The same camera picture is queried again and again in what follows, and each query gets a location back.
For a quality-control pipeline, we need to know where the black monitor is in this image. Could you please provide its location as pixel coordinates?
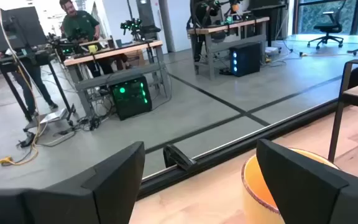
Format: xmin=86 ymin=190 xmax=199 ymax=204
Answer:
xmin=0 ymin=6 xmax=48 ymax=54

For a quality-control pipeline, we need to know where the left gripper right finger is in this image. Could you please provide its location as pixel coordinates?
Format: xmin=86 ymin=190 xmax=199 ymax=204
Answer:
xmin=256 ymin=139 xmax=358 ymax=224

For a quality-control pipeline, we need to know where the yellow cable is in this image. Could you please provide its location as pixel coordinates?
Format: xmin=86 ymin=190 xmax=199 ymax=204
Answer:
xmin=0 ymin=6 xmax=48 ymax=166

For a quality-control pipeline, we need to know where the computer tower with green lights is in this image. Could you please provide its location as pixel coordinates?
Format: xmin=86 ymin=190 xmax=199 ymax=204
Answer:
xmin=109 ymin=76 xmax=153 ymax=121

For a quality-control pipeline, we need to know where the computer tower with blue lights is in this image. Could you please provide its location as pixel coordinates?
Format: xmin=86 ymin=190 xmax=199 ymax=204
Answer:
xmin=229 ymin=42 xmax=262 ymax=78

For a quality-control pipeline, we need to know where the person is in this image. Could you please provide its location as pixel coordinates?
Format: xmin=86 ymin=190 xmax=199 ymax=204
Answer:
xmin=11 ymin=60 xmax=59 ymax=118
xmin=58 ymin=0 xmax=132 ymax=78
xmin=190 ymin=0 xmax=222 ymax=63

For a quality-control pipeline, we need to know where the black table clamp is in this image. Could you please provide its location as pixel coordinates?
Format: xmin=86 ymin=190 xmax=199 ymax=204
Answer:
xmin=162 ymin=144 xmax=198 ymax=172

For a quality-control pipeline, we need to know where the black office chair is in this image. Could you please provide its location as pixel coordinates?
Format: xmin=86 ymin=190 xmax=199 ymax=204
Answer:
xmin=306 ymin=0 xmax=345 ymax=50

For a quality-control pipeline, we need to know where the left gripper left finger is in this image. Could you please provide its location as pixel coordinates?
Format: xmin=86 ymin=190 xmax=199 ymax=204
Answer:
xmin=23 ymin=141 xmax=145 ymax=224

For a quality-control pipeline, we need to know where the black table edge rail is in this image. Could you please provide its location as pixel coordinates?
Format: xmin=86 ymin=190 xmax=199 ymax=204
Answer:
xmin=137 ymin=98 xmax=341 ymax=200

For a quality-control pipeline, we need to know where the yellow mug with white handle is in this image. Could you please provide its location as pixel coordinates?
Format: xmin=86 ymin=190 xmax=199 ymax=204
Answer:
xmin=241 ymin=148 xmax=340 ymax=224

